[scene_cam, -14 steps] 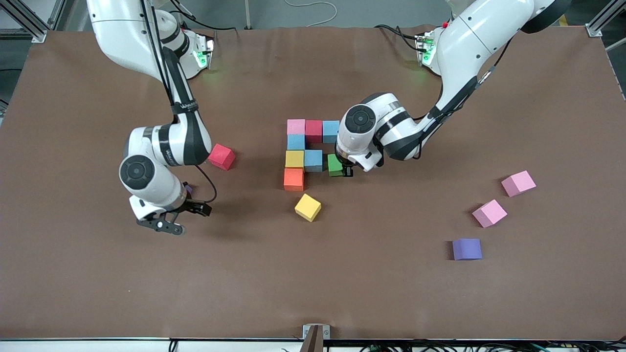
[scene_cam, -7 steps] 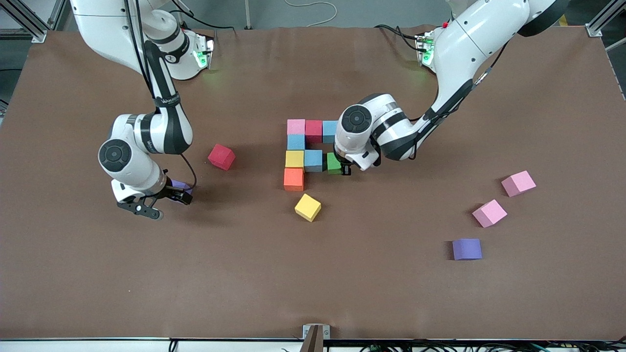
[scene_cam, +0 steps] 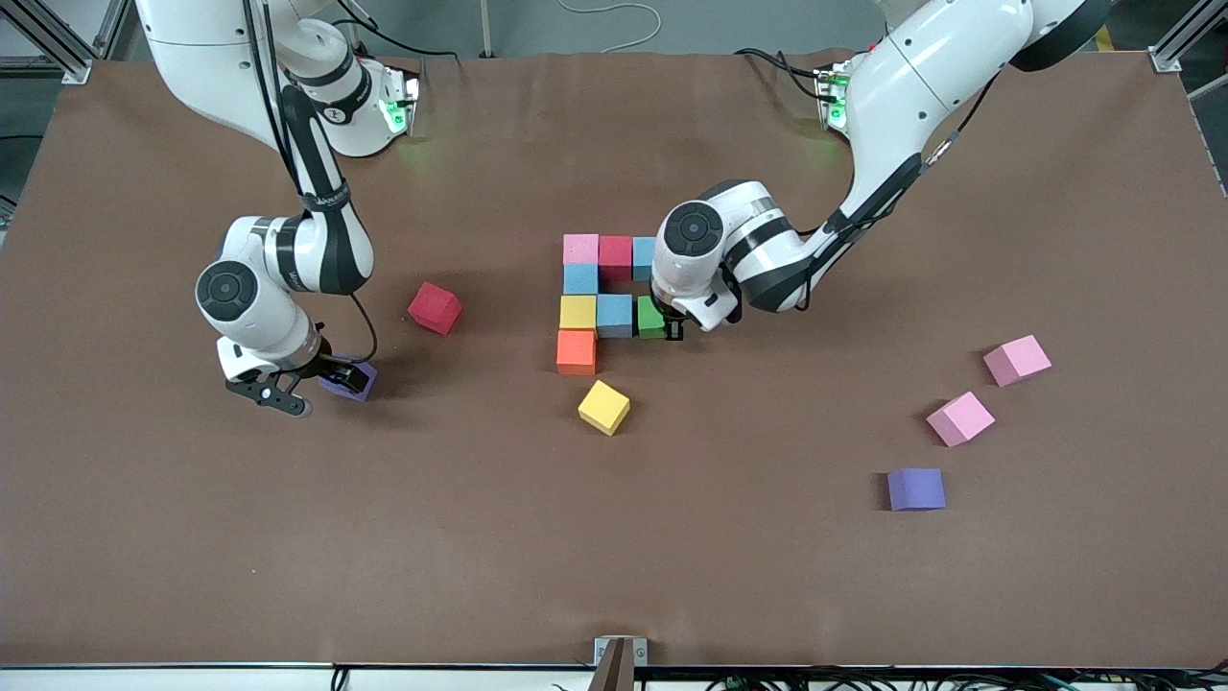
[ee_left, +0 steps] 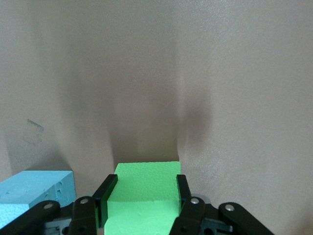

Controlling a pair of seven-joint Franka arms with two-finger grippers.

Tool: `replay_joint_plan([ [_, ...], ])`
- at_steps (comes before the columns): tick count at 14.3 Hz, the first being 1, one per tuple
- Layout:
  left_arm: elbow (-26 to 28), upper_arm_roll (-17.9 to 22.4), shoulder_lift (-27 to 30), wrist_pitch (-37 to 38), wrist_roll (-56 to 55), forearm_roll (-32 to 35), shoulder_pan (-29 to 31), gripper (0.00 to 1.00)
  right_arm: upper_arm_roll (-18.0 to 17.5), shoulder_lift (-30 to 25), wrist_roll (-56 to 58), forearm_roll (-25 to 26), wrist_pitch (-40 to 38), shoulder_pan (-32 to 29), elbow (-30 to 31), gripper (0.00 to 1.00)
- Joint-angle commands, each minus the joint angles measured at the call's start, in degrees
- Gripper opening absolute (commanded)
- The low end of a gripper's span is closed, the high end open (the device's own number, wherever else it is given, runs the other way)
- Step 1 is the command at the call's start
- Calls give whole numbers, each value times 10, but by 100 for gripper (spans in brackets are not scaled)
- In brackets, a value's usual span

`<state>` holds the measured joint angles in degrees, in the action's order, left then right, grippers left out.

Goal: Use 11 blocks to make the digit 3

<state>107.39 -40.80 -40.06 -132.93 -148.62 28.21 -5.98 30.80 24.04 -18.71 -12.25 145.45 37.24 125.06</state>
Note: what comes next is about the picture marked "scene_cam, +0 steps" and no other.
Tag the orange foam cube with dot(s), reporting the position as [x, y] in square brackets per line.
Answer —
[576, 352]

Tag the yellow foam cube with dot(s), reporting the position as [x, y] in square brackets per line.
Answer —
[578, 313]
[604, 408]

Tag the blue foam cube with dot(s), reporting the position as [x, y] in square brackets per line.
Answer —
[643, 259]
[580, 279]
[615, 317]

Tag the pink foam cube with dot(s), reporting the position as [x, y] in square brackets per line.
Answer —
[960, 419]
[580, 250]
[1017, 361]

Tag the red foam cube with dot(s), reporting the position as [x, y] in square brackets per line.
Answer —
[434, 309]
[616, 257]

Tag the green foam cube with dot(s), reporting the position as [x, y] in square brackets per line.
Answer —
[649, 319]

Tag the purple foam cube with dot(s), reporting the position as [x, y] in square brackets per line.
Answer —
[916, 489]
[336, 389]

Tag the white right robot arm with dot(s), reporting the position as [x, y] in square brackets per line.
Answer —
[259, 288]

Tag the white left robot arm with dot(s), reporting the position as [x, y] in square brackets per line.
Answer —
[700, 250]

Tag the white table edge strip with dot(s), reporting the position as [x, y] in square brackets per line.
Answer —
[144, 679]

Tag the brown table mat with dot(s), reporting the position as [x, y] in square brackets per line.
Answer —
[614, 557]

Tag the thin metal stand leg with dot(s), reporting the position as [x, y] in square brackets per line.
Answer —
[486, 29]

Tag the aluminium frame post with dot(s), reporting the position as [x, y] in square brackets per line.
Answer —
[77, 72]
[1166, 58]

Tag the metal table edge bracket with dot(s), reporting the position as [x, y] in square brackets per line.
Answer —
[619, 662]

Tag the dark vertical frame beam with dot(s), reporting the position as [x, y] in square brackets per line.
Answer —
[120, 24]

